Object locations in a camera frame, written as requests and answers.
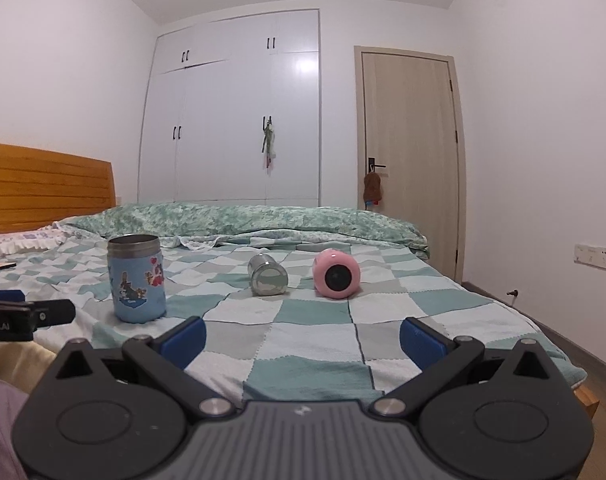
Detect green floral duvet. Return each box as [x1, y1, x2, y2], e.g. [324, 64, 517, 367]
[66, 201, 430, 261]

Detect brown plush toy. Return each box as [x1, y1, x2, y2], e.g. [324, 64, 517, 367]
[362, 170, 383, 209]

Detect pink cup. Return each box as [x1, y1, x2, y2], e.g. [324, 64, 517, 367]
[312, 248, 363, 299]

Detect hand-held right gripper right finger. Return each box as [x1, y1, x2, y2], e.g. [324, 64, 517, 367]
[370, 316, 564, 424]

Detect stainless steel cup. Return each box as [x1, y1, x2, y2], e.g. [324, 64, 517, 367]
[247, 253, 288, 297]

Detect wooden headboard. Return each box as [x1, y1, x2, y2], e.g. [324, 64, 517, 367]
[0, 141, 117, 235]

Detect wooden bed frame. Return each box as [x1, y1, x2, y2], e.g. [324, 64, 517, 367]
[572, 376, 602, 422]

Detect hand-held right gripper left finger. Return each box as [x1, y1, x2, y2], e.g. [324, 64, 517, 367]
[42, 316, 237, 424]

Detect ruffled floral pillow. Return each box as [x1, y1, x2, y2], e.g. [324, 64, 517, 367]
[0, 224, 80, 264]

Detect blue cartoon sticker cup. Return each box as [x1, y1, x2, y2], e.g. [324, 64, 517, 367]
[106, 234, 167, 324]

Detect white wall socket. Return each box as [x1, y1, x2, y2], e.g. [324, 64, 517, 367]
[573, 243, 606, 270]

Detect white wardrobe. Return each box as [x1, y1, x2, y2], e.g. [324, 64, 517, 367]
[136, 8, 322, 208]

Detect checkered bed blanket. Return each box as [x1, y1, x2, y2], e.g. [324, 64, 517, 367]
[0, 230, 590, 411]

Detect wooden door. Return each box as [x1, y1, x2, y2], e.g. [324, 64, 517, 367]
[353, 44, 468, 284]

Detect hanging tassel ornament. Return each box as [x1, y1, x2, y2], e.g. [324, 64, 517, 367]
[260, 115, 278, 174]

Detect beige cloth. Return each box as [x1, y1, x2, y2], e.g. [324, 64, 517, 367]
[0, 342, 57, 397]

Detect purple cloth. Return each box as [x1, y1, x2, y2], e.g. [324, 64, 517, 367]
[0, 375, 32, 480]

